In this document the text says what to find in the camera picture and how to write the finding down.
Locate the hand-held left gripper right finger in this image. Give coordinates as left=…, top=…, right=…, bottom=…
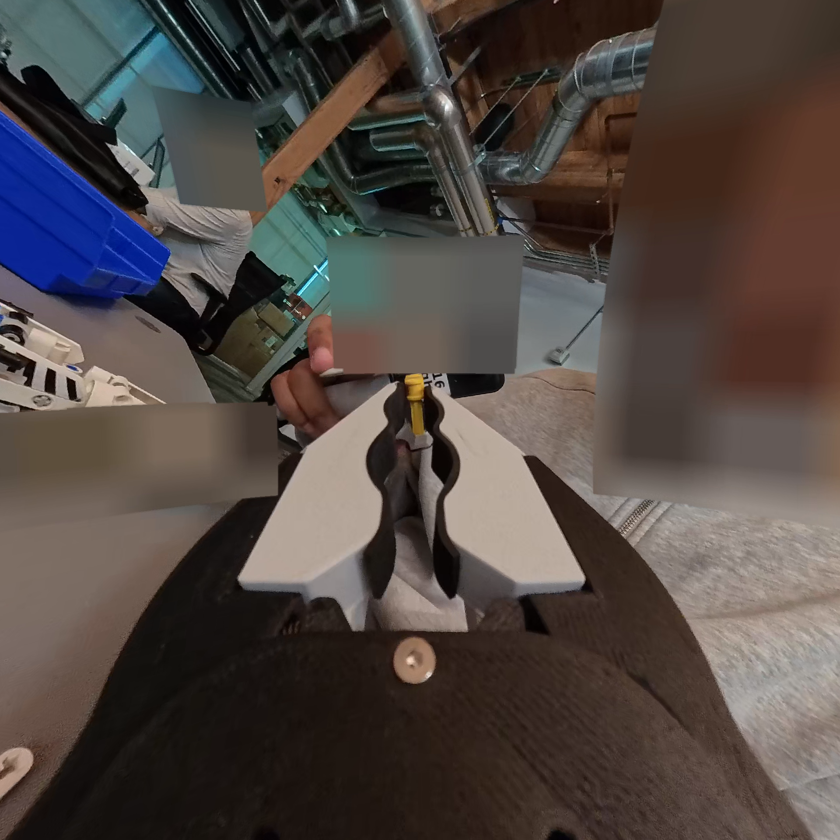
left=423, top=386, right=587, bottom=632

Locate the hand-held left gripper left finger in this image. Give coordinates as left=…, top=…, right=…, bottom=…
left=238, top=382, right=403, bottom=632

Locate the white striped lego model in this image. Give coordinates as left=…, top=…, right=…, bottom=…
left=0, top=298, right=165, bottom=413

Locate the thin white lego liftarm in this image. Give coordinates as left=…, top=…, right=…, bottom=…
left=0, top=747, right=35, bottom=799

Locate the person's right hand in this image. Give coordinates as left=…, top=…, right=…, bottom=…
left=271, top=315, right=339, bottom=441

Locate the stack of cardboard boxes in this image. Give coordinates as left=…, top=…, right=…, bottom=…
left=222, top=298, right=311, bottom=389

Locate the person's grey hoodie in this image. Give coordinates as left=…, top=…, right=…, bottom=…
left=459, top=369, right=840, bottom=840

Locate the black chair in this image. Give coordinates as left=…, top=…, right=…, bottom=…
left=193, top=252, right=291, bottom=357

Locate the wooden ceiling beam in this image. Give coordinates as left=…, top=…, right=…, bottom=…
left=261, top=29, right=421, bottom=212

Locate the blue plastic bin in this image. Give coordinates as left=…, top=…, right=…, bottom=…
left=0, top=112, right=172, bottom=301

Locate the black bag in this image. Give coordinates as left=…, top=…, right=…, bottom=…
left=0, top=66, right=151, bottom=212

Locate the straight silver ventilation duct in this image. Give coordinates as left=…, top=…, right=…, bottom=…
left=384, top=0, right=508, bottom=238

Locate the bent silver ventilation duct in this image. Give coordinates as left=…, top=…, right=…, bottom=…
left=479, top=26, right=657, bottom=188

